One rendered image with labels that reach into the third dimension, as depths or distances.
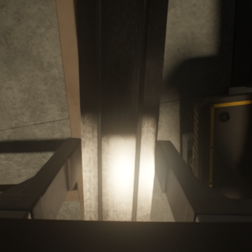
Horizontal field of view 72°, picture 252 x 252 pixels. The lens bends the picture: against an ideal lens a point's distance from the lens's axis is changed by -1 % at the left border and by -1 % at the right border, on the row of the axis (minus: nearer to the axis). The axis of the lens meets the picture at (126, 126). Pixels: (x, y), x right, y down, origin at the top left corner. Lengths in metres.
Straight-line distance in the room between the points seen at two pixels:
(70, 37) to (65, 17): 0.06
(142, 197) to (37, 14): 0.99
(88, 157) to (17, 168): 1.11
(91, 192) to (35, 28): 0.95
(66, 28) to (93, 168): 0.57
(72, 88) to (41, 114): 0.43
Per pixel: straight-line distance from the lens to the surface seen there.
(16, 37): 1.09
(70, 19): 0.69
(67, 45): 0.68
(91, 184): 0.17
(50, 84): 1.02
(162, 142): 0.15
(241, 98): 0.75
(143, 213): 0.19
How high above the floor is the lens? 0.94
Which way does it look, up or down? 74 degrees down
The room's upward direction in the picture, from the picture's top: 178 degrees clockwise
